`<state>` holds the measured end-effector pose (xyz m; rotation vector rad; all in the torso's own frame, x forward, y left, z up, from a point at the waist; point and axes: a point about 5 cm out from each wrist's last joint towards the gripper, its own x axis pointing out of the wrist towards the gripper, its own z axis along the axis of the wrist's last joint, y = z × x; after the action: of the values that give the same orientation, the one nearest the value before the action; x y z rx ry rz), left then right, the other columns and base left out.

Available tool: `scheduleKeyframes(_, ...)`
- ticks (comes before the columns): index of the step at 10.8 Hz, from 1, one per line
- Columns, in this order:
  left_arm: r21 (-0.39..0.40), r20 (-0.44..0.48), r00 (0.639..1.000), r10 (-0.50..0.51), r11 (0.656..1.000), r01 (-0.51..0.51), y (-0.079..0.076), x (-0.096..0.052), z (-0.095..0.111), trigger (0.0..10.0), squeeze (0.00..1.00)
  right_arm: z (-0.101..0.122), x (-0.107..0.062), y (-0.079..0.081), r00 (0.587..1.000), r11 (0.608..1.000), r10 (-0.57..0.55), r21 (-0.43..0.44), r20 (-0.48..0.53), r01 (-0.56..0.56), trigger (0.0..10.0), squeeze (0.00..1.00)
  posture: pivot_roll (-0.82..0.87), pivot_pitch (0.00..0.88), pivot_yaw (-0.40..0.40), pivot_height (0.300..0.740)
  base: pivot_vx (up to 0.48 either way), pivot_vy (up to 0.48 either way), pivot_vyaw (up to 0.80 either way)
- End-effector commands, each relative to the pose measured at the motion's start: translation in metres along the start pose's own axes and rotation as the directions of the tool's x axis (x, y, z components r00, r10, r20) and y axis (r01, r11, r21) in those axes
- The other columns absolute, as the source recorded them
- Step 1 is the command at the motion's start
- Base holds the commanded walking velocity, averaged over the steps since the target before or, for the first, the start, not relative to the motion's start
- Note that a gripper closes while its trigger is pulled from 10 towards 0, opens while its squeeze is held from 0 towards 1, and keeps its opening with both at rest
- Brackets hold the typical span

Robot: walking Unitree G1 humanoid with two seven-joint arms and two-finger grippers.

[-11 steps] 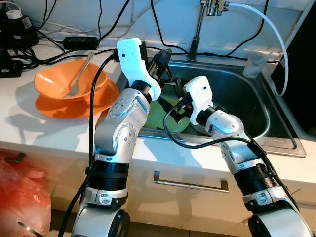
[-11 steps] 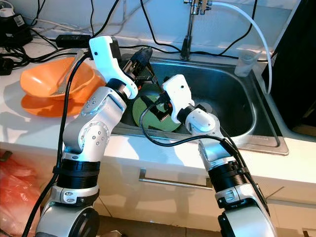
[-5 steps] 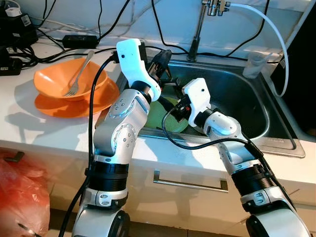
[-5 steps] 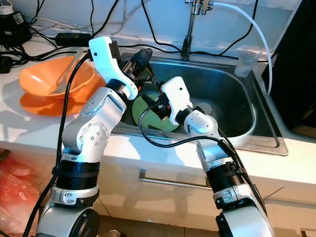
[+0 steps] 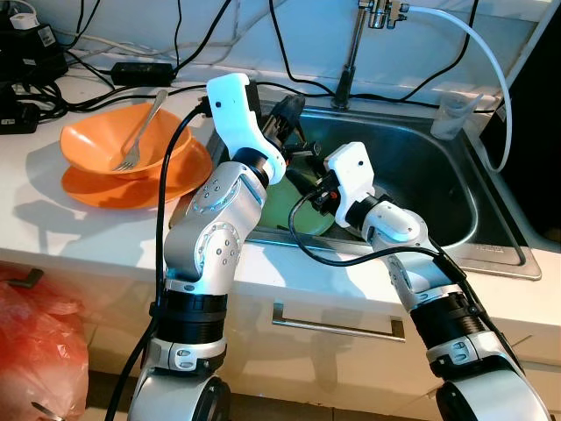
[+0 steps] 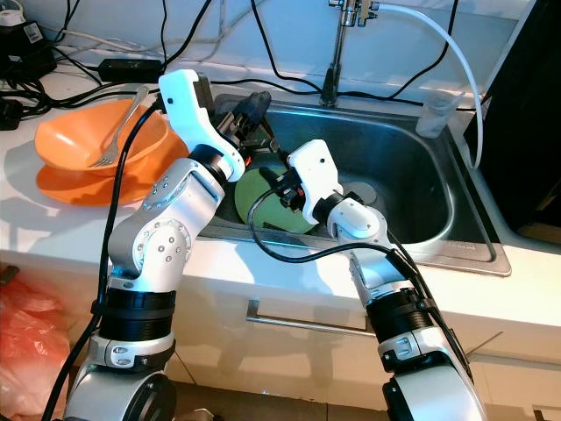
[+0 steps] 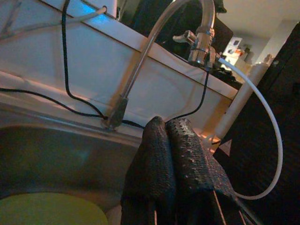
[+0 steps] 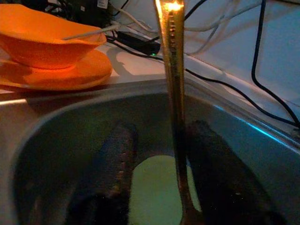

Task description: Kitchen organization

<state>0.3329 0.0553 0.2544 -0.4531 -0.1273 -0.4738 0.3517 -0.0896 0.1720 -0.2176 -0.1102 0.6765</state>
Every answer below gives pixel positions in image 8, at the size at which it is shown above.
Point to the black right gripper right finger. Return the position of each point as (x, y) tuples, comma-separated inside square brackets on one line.
[(222, 187)]

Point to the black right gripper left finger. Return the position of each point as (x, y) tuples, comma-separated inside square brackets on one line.
[(112, 187)]

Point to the gold metal spoon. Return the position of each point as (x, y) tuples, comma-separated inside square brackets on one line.
[(174, 70)]

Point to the orange bowl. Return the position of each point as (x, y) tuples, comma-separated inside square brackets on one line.
[(42, 42)]

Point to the green plate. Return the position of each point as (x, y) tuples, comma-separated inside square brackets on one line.
[(154, 187)]

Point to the stainless steel sink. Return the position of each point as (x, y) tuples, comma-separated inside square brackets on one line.
[(70, 122)]

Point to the orange plate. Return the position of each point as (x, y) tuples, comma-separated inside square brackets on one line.
[(89, 70)]

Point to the black power adapter brick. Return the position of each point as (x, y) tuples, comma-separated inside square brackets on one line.
[(138, 43)]

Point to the pale grey chopstick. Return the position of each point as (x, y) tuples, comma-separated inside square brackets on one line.
[(93, 32)]

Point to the black labelled box device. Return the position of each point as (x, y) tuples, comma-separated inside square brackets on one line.
[(70, 11)]

